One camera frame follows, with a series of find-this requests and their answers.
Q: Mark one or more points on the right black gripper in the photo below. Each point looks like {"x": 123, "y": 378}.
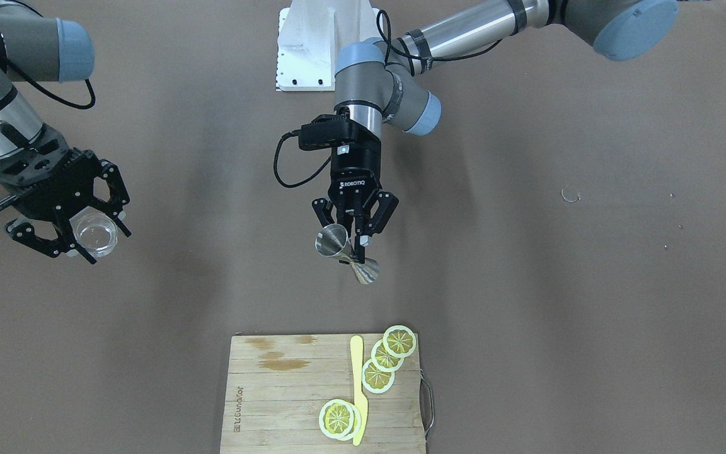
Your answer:
{"x": 109, "y": 181}

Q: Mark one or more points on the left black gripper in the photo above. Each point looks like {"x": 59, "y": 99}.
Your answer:
{"x": 357, "y": 168}

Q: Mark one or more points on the clear glass cup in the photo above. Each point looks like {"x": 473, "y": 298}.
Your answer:
{"x": 95, "y": 232}

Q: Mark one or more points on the steel double jigger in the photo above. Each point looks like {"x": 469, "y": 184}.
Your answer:
{"x": 333, "y": 241}

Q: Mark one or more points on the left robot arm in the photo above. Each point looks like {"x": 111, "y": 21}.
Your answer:
{"x": 376, "y": 84}

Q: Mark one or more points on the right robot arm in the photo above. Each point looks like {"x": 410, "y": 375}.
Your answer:
{"x": 54, "y": 56}

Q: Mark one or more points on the lemon slice at board end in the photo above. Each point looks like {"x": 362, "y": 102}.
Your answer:
{"x": 399, "y": 341}

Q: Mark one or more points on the middle lemon slice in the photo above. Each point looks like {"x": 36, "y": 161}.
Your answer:
{"x": 383, "y": 360}

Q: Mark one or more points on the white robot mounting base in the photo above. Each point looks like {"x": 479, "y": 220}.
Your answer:
{"x": 311, "y": 37}

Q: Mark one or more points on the wooden cutting board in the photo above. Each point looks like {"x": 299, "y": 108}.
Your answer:
{"x": 278, "y": 383}

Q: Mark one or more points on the yellow plastic knife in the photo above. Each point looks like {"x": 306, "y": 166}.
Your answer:
{"x": 360, "y": 399}

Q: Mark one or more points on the lone front lemon slice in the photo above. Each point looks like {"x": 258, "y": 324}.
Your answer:
{"x": 340, "y": 420}

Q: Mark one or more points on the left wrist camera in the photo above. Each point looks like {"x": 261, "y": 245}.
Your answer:
{"x": 328, "y": 131}

